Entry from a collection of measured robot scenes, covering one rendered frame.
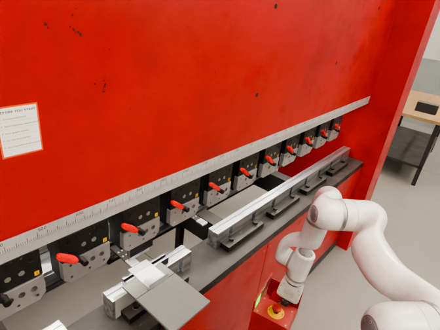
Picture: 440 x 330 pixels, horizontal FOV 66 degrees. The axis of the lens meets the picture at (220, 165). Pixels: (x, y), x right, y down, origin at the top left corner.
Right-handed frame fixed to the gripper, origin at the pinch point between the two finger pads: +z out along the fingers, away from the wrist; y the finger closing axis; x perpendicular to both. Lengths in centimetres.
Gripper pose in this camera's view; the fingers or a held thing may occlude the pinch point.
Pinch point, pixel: (284, 303)
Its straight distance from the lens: 169.9
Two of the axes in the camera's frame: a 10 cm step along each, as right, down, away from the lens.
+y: 8.5, 3.8, -3.6
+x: 4.9, -3.4, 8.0
